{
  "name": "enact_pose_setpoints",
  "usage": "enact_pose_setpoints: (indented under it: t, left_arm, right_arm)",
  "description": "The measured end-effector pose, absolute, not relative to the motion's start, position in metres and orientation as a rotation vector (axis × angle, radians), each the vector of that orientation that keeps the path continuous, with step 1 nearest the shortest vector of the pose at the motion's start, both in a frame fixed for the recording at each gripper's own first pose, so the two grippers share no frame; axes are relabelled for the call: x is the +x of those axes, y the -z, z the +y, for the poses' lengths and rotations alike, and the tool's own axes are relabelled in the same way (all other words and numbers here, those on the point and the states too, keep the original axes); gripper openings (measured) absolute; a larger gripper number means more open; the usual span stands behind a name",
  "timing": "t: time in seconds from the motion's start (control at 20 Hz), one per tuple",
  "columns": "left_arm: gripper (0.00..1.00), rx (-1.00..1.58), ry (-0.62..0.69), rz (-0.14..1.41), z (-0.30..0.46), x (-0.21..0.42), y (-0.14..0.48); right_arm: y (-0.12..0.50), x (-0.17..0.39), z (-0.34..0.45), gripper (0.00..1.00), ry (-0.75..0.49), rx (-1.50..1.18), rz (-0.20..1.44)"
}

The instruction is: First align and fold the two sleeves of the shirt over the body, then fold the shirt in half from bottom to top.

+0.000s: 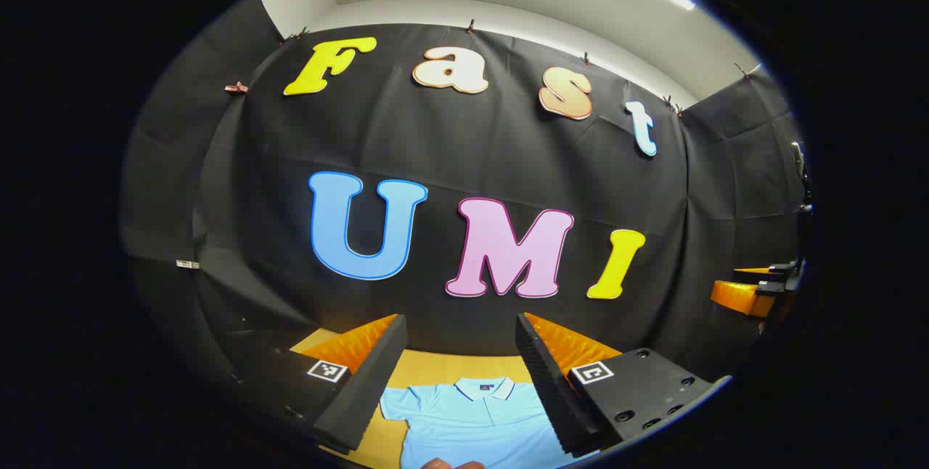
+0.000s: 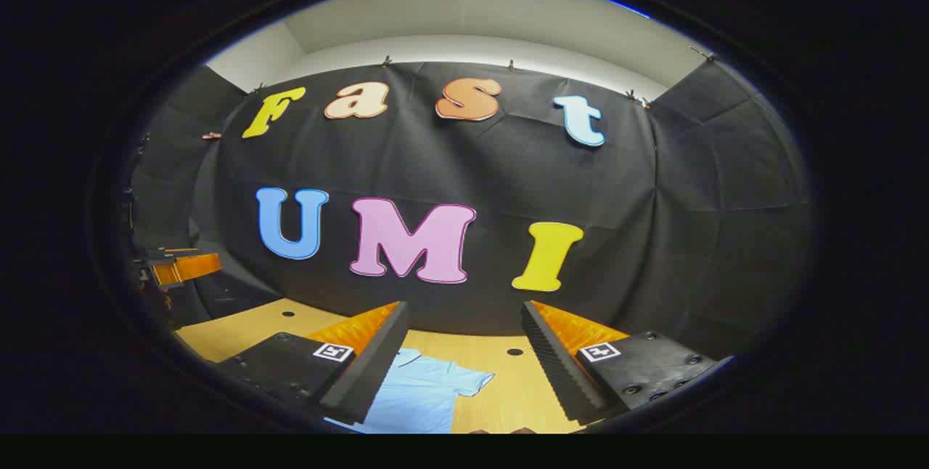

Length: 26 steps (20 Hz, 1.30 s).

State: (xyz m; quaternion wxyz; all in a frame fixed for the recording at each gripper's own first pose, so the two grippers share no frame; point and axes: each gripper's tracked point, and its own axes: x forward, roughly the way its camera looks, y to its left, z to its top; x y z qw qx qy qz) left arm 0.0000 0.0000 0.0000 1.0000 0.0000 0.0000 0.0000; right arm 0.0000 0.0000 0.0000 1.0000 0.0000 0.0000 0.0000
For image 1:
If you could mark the black backdrop cloth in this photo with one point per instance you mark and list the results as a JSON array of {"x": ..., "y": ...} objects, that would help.
[{"x": 472, "y": 157}]

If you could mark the white cloth clip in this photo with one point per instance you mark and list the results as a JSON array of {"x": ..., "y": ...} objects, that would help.
[{"x": 187, "y": 264}]

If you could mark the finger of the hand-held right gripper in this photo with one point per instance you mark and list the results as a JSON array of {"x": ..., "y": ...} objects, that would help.
[
  {"x": 740, "y": 298},
  {"x": 751, "y": 270}
]

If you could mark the light blue T-shirt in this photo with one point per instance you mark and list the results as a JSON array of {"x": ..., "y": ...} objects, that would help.
[{"x": 472, "y": 425}]

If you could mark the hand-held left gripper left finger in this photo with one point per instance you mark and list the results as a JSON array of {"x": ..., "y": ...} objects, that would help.
[{"x": 366, "y": 382}]

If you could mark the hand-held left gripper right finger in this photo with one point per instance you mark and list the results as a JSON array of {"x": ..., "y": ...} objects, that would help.
[{"x": 544, "y": 389}]

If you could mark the copper cloth clip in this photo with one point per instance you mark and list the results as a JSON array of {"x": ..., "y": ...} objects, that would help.
[{"x": 236, "y": 87}]

